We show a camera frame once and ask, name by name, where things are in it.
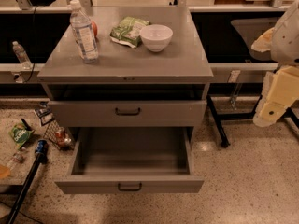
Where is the open grey lower drawer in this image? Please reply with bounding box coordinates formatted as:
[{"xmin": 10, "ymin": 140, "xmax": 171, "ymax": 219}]
[{"xmin": 55, "ymin": 127, "xmax": 203, "ymax": 194}]

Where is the green chip bag on floor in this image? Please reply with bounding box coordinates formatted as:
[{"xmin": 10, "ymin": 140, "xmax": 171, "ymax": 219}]
[{"xmin": 9, "ymin": 123, "xmax": 34, "ymax": 149}]

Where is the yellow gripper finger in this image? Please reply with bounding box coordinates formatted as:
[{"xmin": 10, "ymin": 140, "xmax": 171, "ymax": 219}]
[{"xmin": 253, "ymin": 100, "xmax": 286, "ymax": 127}]

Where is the red can on floor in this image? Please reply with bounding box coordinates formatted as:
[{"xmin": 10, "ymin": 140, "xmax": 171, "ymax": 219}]
[{"xmin": 54, "ymin": 127, "xmax": 71, "ymax": 147}]

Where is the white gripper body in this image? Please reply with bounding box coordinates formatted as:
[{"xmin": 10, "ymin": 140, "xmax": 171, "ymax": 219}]
[{"xmin": 265, "ymin": 66, "xmax": 299, "ymax": 107}]

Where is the clear plastic water bottle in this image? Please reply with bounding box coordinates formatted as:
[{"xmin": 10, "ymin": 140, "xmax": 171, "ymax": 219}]
[{"xmin": 70, "ymin": 0, "xmax": 98, "ymax": 63}]

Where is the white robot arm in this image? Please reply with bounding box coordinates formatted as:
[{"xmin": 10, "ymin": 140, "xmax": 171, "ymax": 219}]
[{"xmin": 251, "ymin": 0, "xmax": 299, "ymax": 127}]

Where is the plastic bottle on floor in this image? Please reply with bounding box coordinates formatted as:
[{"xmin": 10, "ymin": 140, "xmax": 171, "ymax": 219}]
[{"xmin": 7, "ymin": 152, "xmax": 25, "ymax": 170}]

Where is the black folding stand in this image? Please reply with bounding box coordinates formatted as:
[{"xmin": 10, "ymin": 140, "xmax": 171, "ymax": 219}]
[{"xmin": 206, "ymin": 95, "xmax": 299, "ymax": 148}]

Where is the dark snack packet on floor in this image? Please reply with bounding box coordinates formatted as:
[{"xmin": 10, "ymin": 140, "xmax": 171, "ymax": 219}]
[{"xmin": 35, "ymin": 102, "xmax": 54, "ymax": 126}]

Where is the black pole with blue grip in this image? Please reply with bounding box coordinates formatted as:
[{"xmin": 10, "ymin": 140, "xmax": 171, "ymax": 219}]
[{"xmin": 5, "ymin": 139, "xmax": 49, "ymax": 224}]

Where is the red apple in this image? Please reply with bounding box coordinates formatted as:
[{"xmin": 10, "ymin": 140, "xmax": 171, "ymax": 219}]
[{"xmin": 92, "ymin": 21, "xmax": 97, "ymax": 37}]

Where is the white ceramic bowl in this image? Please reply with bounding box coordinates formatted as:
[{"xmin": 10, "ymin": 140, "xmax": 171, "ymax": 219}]
[{"xmin": 139, "ymin": 24, "xmax": 173, "ymax": 52}]

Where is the small background water bottle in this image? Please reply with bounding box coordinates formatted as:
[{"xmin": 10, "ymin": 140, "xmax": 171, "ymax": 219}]
[{"xmin": 12, "ymin": 41, "xmax": 32, "ymax": 70}]

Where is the grey drawer cabinet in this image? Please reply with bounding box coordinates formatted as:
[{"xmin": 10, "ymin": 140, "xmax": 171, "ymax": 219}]
[{"xmin": 36, "ymin": 6, "xmax": 215, "ymax": 143}]

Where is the green snack bag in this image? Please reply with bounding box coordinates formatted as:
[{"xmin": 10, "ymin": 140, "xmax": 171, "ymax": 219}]
[{"xmin": 110, "ymin": 16, "xmax": 150, "ymax": 49}]

